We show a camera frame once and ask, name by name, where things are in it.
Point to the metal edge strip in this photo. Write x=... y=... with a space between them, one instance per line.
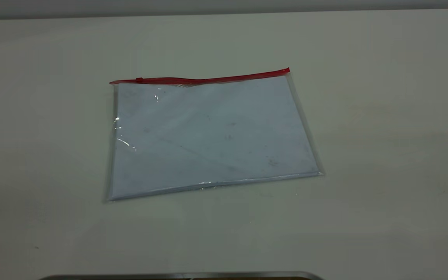
x=177 y=276

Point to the transparent zip bag red zipper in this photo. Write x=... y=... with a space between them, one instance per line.
x=208 y=136

